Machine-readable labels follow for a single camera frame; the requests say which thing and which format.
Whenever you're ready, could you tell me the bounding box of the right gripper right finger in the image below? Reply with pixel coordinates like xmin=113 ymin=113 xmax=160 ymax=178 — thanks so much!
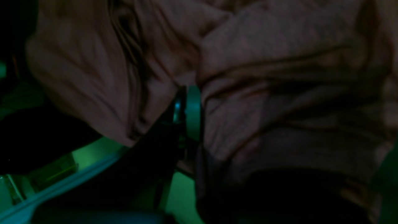
xmin=186 ymin=86 xmax=202 ymax=160

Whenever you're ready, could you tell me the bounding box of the red long-sleeve shirt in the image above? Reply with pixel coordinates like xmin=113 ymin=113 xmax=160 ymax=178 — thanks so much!
xmin=26 ymin=0 xmax=398 ymax=224

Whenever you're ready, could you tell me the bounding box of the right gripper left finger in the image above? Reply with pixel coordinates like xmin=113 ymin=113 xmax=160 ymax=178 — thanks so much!
xmin=31 ymin=87 xmax=186 ymax=224

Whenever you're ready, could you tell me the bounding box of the black table cloth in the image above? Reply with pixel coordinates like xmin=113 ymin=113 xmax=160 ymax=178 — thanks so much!
xmin=1 ymin=0 xmax=101 ymax=175

